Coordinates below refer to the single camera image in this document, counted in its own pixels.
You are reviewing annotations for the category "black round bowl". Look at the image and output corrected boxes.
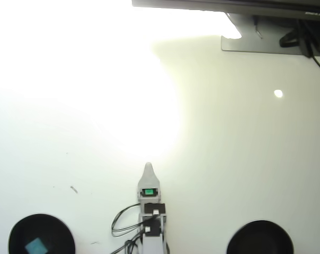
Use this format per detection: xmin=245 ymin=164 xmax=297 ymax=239
xmin=226 ymin=220 xmax=295 ymax=254
xmin=8 ymin=213 xmax=76 ymax=254

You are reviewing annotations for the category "blue cube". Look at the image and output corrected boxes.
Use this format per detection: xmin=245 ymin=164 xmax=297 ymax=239
xmin=24 ymin=238 xmax=49 ymax=254

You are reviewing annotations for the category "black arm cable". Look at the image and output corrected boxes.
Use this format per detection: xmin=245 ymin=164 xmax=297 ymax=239
xmin=108 ymin=232 xmax=145 ymax=254

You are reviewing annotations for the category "black wrist loop cable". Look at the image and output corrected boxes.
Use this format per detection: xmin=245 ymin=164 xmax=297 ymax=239
xmin=111 ymin=202 xmax=144 ymax=237

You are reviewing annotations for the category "grey gripper with motor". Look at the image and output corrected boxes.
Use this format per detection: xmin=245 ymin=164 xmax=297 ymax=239
xmin=136 ymin=162 xmax=162 ymax=204

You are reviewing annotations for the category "black monitor cable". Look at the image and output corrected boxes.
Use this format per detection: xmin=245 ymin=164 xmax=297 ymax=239
xmin=297 ymin=19 xmax=320 ymax=76

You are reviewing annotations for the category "thin grey cable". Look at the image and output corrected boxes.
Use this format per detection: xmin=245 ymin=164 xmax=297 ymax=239
xmin=253 ymin=15 xmax=263 ymax=40

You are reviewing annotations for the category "dark computer monitor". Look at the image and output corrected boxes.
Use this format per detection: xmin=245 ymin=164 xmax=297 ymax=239
xmin=131 ymin=0 xmax=320 ymax=20

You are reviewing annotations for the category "black looped cable bundle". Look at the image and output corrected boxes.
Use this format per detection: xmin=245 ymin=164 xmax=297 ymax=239
xmin=279 ymin=28 xmax=300 ymax=48

